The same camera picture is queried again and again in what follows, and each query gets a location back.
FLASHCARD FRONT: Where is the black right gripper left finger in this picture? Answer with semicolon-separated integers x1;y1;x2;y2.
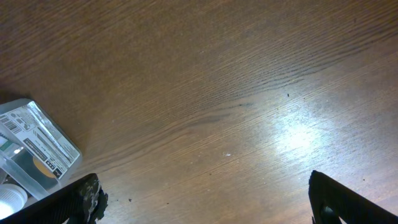
1;173;108;224

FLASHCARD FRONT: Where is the clear plastic container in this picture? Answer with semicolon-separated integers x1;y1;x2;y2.
1;98;83;200

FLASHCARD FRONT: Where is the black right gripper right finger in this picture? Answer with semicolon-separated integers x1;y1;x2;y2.
308;170;397;224

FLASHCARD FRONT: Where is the dark bottle white cap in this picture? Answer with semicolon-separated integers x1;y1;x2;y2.
1;150;60;219

